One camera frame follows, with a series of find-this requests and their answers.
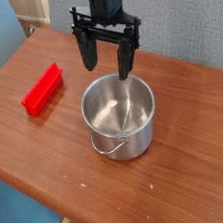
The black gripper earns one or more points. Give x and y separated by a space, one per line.
122 28

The red plastic block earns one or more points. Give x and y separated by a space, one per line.
36 98

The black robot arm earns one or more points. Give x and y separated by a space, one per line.
105 9

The wooden shelf unit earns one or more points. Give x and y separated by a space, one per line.
32 14

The metal pot with handle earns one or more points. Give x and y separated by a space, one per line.
119 115

